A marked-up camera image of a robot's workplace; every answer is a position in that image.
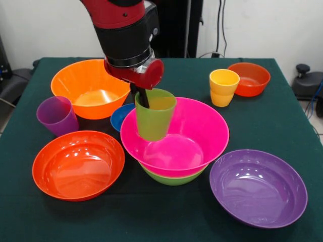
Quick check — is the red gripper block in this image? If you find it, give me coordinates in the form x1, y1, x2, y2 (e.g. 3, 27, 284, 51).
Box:
104, 58, 165, 109

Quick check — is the green cup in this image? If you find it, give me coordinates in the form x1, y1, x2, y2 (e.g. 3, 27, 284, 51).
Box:
135, 88, 177, 142

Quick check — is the large pink bowl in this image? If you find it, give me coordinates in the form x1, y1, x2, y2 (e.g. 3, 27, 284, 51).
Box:
120, 96, 230, 177

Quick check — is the yellow cup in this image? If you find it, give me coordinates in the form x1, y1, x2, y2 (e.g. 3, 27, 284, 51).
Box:
209, 69, 241, 108

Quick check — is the large red shallow bowl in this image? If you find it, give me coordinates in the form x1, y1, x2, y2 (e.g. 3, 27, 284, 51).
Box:
32, 130, 126, 202

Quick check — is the small blue bowl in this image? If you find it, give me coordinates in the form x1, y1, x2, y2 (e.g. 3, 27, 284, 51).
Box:
110, 103, 137, 133

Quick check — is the large orange bowl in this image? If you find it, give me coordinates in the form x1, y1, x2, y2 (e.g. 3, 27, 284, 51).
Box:
50, 59, 131, 120

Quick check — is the purple cup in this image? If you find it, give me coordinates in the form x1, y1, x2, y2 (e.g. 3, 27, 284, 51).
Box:
36, 96, 80, 138

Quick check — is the green bowl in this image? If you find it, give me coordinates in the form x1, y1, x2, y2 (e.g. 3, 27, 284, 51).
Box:
140, 163, 209, 187

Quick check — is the small red bowl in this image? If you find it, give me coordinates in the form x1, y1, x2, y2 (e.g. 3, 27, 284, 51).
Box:
227, 62, 272, 97

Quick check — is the dark green tablecloth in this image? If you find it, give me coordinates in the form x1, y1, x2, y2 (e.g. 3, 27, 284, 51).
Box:
0, 57, 323, 242

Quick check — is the black floor base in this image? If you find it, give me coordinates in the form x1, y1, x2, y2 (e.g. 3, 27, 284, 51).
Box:
292, 64, 323, 101
0, 68, 33, 104

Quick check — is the large purple shallow bowl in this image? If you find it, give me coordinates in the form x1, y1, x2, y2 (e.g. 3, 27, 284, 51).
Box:
209, 149, 308, 229

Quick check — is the black hanging cable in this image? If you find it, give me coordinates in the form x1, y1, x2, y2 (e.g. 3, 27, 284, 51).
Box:
217, 0, 228, 57

